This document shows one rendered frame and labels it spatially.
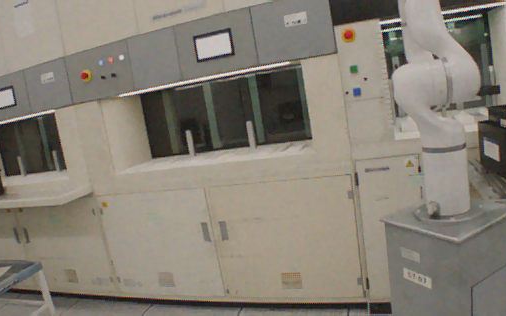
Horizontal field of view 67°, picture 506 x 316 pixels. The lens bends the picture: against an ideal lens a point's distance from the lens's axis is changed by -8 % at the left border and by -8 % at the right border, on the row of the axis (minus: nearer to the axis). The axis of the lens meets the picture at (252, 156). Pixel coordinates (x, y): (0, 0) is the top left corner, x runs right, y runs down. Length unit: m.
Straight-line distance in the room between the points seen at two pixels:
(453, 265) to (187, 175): 1.46
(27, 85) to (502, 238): 2.54
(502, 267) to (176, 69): 1.63
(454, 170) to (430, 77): 0.25
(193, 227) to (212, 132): 0.64
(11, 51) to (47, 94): 0.40
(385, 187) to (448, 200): 0.79
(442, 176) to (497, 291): 0.36
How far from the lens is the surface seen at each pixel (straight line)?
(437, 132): 1.12
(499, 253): 1.24
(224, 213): 2.13
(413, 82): 1.10
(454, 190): 1.16
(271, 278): 2.19
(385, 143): 1.88
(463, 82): 1.12
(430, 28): 1.19
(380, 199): 1.95
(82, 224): 2.69
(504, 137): 1.49
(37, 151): 3.47
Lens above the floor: 1.18
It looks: 9 degrees down
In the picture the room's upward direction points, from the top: 10 degrees counter-clockwise
